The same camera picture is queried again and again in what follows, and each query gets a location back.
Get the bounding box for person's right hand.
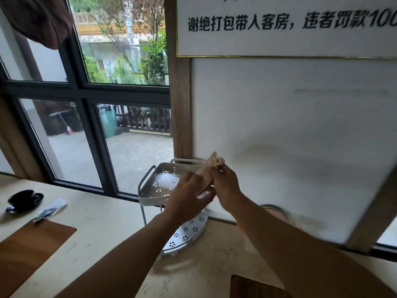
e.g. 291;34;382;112
210;164;246;214

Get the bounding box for person's left hand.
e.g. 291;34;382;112
164;171;216;226

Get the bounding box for light wooden clip tongs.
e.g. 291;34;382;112
195;151;225;196

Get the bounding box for person's left forearm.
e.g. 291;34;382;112
53;211;174;298

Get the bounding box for person's right forearm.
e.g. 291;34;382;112
230;195;397;298

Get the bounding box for white perforated two-tier rack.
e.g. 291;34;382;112
138;158;209;255

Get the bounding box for pink round dish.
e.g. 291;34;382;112
260;204;303;231

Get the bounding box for dark wooden outdoor fence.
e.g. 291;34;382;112
116;105;172;134

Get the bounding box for brown wooden placemat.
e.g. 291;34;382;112
0;219;77;298
230;275;293;298

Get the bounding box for green outdoor trash bin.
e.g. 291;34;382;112
99;107;118;139

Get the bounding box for white gold-framed notice sign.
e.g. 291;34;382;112
176;0;397;60

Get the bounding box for clear wrapped cutlery packet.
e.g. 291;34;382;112
31;198;68;223

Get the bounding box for black cup with saucer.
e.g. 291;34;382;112
5;189;44;214

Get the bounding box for wooden wall post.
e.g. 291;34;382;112
163;0;194;160
345;166;397;254

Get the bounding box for black window frame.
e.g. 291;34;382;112
0;0;175;203

